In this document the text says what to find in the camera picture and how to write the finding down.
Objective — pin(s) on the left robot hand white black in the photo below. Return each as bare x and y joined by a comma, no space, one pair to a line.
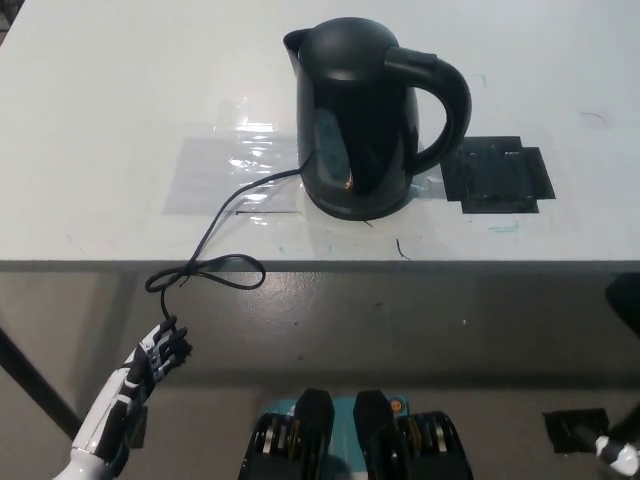
125,390

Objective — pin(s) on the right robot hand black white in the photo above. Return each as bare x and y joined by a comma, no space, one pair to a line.
625,445

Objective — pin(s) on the black electric kettle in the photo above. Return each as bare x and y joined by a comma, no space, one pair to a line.
350,110

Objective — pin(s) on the black tape patch on desk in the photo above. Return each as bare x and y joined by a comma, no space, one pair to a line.
500,175

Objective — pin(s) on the dark rounded floor object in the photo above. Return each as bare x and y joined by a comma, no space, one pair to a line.
625,300

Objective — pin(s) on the clear plastic sheet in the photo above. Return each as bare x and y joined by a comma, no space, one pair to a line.
210,175

